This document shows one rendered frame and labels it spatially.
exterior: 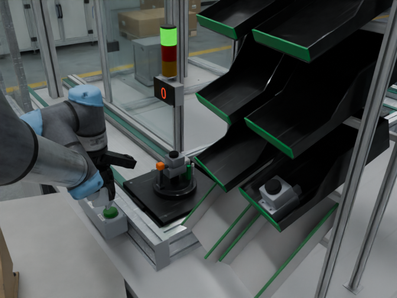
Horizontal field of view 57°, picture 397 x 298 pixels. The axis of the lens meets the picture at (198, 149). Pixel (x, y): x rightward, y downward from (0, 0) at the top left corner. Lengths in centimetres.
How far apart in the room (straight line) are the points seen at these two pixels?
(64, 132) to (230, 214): 43
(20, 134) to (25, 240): 78
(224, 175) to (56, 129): 38
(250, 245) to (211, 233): 11
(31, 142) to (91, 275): 64
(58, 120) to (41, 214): 54
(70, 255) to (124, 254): 16
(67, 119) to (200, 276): 54
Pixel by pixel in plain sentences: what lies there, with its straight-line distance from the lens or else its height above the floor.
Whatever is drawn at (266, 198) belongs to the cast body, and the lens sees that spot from 70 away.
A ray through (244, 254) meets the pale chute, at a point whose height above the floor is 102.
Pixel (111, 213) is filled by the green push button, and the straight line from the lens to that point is 109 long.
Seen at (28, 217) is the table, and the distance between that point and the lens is 133.
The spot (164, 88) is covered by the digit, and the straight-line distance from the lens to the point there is 123.
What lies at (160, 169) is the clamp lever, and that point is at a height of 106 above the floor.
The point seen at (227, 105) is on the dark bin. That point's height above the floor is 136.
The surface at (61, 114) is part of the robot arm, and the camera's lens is 86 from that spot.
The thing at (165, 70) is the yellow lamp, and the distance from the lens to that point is 121.
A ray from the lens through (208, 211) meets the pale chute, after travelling 97.
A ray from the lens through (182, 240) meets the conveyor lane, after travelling 106.
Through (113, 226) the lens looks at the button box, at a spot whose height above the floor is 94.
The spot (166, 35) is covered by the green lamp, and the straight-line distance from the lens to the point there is 118.
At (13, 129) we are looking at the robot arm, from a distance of 49.
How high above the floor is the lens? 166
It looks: 31 degrees down
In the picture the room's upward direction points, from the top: 1 degrees clockwise
